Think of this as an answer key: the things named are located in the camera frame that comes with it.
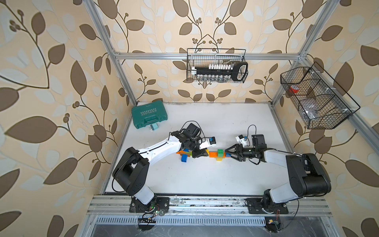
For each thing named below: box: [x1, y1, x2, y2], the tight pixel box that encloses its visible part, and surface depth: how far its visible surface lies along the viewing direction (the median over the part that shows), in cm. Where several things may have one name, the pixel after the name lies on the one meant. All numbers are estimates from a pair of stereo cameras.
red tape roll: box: [289, 84, 300, 94], surface depth 88 cm
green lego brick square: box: [217, 149, 224, 158], surface depth 86 cm
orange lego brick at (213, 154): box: [209, 151, 218, 158], surface depth 88 cm
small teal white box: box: [150, 122, 159, 131], surface depth 107 cm
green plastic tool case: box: [131, 100, 168, 129], surface depth 110 cm
